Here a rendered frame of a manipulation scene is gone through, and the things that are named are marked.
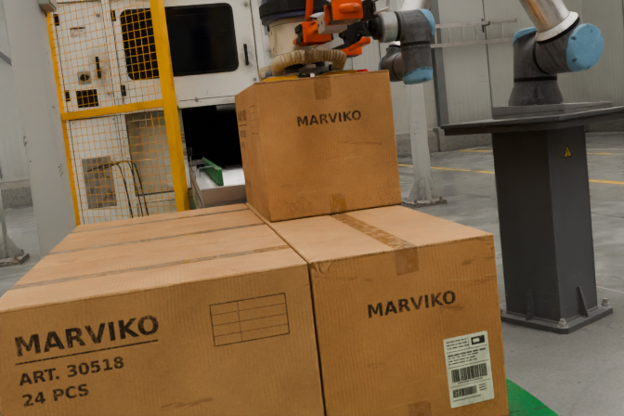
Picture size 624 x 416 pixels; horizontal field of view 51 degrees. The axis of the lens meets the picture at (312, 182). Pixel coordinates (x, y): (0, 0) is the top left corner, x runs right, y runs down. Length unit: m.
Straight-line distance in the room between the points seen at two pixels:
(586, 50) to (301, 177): 1.03
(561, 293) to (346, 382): 1.26
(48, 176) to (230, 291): 2.07
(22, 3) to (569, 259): 2.55
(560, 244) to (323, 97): 1.03
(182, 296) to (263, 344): 0.18
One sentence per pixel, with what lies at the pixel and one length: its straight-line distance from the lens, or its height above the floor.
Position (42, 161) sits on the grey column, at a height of 0.78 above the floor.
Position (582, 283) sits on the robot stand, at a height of 0.13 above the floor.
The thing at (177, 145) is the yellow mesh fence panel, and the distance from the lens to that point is 3.26.
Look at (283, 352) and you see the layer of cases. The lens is 1.34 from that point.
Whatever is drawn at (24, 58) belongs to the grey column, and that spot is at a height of 1.24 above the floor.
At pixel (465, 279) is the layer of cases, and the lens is 1.41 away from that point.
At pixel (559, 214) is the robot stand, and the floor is 0.40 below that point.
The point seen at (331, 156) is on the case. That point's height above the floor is 0.71.
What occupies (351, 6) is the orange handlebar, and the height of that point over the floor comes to 1.07.
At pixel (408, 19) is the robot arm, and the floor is 1.09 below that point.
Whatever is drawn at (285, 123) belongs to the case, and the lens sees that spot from 1.87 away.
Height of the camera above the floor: 0.82
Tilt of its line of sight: 5 degrees down
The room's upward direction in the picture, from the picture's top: 6 degrees counter-clockwise
